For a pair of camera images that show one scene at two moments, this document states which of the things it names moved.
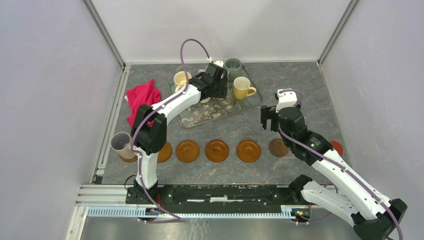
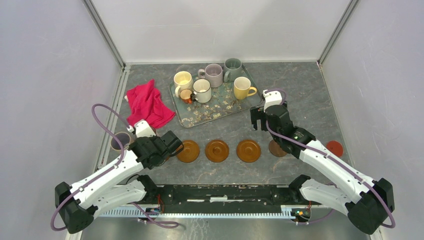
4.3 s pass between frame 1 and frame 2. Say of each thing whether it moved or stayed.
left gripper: moved
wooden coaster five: stayed
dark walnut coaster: stayed
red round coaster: stayed
